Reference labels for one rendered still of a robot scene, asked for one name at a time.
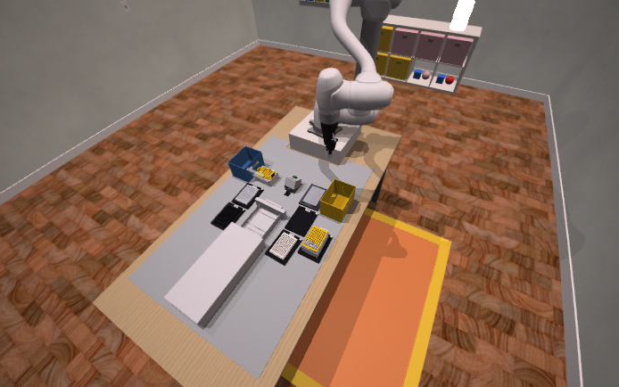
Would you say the blue open bin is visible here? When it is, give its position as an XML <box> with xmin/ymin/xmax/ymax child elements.
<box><xmin>228</xmin><ymin>146</ymin><xmax>265</xmax><ymax>183</ymax></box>

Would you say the black multi-well assay plate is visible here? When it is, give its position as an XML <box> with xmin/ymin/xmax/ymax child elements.
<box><xmin>214</xmin><ymin>204</ymin><xmax>240</xmax><ymax>227</ymax></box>

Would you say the yellow open-top bin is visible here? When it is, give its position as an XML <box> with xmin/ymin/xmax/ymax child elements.
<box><xmin>320</xmin><ymin>179</ymin><xmax>356</xmax><ymax>223</ymax></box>

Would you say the grey bench mat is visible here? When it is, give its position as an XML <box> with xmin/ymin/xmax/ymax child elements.
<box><xmin>128</xmin><ymin>136</ymin><xmax>373</xmax><ymax>380</ymax></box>

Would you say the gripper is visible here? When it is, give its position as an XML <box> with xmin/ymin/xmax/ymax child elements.
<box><xmin>321</xmin><ymin>121</ymin><xmax>338</xmax><ymax>159</ymax></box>

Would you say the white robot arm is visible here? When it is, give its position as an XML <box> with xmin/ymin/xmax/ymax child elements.
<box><xmin>308</xmin><ymin>0</ymin><xmax>402</xmax><ymax>139</ymax></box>

